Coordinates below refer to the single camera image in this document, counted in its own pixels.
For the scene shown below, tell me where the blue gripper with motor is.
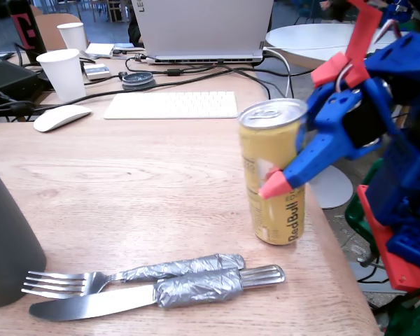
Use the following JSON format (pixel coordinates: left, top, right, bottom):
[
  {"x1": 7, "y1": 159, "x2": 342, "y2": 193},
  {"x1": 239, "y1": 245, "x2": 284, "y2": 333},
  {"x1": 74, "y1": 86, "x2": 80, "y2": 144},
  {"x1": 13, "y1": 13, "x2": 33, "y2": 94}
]
[{"x1": 258, "y1": 78, "x2": 398, "y2": 200}]

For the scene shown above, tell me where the yellow Red Bull can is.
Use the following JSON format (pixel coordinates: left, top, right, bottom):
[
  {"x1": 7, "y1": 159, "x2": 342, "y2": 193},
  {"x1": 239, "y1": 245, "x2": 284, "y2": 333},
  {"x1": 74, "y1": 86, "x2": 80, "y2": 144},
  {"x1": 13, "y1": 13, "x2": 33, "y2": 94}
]
[{"x1": 237, "y1": 97, "x2": 308, "y2": 246}]

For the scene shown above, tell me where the green clamp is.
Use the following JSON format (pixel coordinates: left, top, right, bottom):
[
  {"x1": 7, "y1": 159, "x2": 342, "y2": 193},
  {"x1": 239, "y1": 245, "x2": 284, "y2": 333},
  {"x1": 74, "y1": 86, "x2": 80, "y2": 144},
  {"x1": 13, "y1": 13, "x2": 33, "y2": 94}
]
[
  {"x1": 344, "y1": 157, "x2": 388, "y2": 256},
  {"x1": 384, "y1": 293, "x2": 420, "y2": 336}
]

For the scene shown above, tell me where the white keyboard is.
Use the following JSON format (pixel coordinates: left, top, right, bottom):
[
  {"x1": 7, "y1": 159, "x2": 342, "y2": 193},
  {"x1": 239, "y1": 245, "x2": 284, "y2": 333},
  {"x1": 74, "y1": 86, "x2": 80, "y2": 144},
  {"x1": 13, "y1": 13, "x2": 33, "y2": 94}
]
[{"x1": 103, "y1": 91, "x2": 239, "y2": 120}]

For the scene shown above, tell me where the silver laptop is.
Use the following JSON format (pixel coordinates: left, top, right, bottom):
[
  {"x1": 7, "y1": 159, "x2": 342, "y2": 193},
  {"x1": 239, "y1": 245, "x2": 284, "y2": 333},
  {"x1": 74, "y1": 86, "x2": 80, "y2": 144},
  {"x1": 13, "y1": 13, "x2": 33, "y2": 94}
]
[{"x1": 131, "y1": 0, "x2": 276, "y2": 67}]

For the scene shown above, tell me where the small silver box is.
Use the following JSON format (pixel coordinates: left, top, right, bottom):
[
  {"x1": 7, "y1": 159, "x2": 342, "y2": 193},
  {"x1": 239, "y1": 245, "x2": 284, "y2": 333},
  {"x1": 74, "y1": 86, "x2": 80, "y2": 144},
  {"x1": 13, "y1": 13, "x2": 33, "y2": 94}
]
[{"x1": 83, "y1": 63, "x2": 112, "y2": 81}]

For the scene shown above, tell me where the flat white box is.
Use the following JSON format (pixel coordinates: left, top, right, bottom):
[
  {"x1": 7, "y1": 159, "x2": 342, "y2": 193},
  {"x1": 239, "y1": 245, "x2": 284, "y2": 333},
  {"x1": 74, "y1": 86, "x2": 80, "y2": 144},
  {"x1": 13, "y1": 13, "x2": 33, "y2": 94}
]
[{"x1": 85, "y1": 43, "x2": 116, "y2": 59}]

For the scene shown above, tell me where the white computer mouse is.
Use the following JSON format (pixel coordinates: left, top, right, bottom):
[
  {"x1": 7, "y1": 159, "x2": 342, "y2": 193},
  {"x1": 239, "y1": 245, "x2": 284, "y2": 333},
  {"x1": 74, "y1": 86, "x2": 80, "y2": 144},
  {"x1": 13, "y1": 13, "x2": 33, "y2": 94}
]
[{"x1": 33, "y1": 104, "x2": 92, "y2": 133}]

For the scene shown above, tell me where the white paper cup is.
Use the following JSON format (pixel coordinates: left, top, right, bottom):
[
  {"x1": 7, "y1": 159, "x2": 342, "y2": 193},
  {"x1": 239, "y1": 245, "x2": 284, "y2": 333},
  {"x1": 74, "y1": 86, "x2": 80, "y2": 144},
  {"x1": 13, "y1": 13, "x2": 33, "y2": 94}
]
[
  {"x1": 36, "y1": 48, "x2": 88, "y2": 103},
  {"x1": 56, "y1": 22, "x2": 88, "y2": 53}
]

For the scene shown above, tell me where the brown wooden chair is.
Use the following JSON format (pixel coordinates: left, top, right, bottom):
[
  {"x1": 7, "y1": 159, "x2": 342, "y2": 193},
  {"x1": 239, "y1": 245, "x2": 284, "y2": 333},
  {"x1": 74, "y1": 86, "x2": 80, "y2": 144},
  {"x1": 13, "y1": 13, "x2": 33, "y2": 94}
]
[{"x1": 34, "y1": 13, "x2": 90, "y2": 53}]

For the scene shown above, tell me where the black bottle with pink letter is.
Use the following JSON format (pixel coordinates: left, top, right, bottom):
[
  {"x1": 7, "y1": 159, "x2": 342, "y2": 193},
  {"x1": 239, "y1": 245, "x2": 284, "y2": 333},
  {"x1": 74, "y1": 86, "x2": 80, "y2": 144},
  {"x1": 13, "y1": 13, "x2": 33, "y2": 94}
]
[{"x1": 7, "y1": 0, "x2": 48, "y2": 64}]

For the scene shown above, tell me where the black docking box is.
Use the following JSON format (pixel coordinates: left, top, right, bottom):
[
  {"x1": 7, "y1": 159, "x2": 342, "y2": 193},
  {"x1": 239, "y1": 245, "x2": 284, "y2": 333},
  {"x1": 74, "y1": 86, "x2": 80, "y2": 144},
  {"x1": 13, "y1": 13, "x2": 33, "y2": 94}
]
[{"x1": 0, "y1": 58, "x2": 48, "y2": 106}]

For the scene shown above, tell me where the dark grey bottle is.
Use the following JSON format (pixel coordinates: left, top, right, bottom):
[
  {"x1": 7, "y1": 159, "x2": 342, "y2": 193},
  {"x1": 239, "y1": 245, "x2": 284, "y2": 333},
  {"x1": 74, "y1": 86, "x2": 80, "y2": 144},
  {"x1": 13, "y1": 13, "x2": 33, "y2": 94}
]
[{"x1": 0, "y1": 153, "x2": 48, "y2": 309}]

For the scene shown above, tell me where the white cable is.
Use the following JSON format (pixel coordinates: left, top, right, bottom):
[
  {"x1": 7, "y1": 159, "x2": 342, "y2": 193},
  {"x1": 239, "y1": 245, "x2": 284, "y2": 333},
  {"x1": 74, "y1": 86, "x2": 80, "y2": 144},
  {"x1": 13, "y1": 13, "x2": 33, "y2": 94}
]
[{"x1": 263, "y1": 47, "x2": 292, "y2": 99}]

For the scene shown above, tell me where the white round pedestal table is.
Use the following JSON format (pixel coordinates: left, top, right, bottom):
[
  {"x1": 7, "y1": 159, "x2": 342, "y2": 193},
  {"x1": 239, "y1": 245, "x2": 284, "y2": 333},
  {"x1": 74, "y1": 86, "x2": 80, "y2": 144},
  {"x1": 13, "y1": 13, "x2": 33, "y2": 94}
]
[{"x1": 265, "y1": 23, "x2": 412, "y2": 210}]

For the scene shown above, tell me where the red robot base plate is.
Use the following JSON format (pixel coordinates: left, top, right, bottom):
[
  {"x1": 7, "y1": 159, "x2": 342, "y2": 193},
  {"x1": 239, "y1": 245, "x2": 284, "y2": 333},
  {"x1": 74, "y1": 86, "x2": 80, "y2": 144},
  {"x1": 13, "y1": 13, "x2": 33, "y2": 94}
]
[{"x1": 356, "y1": 184, "x2": 420, "y2": 293}]

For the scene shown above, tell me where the red camera mount bracket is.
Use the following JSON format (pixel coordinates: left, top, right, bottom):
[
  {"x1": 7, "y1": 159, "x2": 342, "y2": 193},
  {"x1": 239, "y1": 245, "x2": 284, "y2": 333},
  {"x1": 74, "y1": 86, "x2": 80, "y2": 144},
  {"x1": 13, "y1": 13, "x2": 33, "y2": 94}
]
[{"x1": 310, "y1": 0, "x2": 384, "y2": 89}]

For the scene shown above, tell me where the long black cable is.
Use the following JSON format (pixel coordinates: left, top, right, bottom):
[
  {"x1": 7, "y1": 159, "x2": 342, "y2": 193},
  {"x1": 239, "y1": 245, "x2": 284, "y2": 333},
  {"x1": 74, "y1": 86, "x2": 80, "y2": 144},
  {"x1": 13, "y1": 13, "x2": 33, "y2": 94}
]
[{"x1": 38, "y1": 66, "x2": 295, "y2": 108}]

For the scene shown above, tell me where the black cable with ferrite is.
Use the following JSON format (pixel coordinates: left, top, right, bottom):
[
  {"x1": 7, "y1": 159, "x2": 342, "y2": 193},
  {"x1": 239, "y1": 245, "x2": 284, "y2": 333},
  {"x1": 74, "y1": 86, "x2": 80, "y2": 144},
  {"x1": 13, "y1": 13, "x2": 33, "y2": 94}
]
[{"x1": 125, "y1": 55, "x2": 239, "y2": 78}]

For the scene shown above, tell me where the fork with taped handle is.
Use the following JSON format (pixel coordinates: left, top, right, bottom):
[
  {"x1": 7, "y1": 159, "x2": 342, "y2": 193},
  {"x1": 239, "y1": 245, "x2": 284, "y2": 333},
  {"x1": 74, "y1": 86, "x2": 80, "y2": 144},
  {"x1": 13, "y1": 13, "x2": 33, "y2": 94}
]
[{"x1": 20, "y1": 253, "x2": 246, "y2": 300}]

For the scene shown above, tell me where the knife with taped handle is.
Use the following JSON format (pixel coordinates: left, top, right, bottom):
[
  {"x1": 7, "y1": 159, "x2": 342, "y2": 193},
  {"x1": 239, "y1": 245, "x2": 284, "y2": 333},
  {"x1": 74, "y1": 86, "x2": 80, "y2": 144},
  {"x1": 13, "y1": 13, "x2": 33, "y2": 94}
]
[{"x1": 29, "y1": 264, "x2": 286, "y2": 322}]

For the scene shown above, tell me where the black dock cable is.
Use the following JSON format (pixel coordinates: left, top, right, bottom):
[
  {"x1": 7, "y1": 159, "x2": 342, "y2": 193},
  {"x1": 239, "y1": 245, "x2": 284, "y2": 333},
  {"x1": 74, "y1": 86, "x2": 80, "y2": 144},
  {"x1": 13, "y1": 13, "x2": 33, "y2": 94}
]
[{"x1": 0, "y1": 90, "x2": 39, "y2": 123}]

